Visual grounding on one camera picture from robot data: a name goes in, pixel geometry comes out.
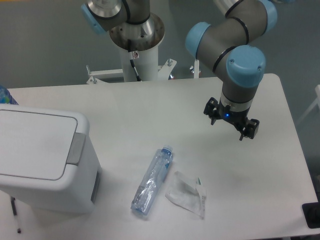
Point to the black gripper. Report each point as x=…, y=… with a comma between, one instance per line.
x=233, y=113

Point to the white push-lid trash can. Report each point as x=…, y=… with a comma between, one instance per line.
x=47, y=159

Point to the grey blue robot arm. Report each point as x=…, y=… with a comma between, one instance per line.
x=225, y=49

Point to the clear plastic wrapper bag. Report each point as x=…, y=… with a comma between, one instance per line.
x=187, y=193

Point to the crushed clear plastic bottle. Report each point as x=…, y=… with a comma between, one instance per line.
x=152, y=180

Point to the black device at edge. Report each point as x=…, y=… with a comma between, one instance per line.
x=311, y=213

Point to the blue labelled water bottle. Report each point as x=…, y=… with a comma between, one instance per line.
x=6, y=97

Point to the black white pen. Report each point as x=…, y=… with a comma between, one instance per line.
x=15, y=214

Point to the white base frame bracket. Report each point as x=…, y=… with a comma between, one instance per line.
x=164, y=72

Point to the white frame at right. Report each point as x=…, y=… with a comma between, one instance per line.
x=315, y=103

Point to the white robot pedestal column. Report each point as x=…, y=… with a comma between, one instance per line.
x=146, y=65

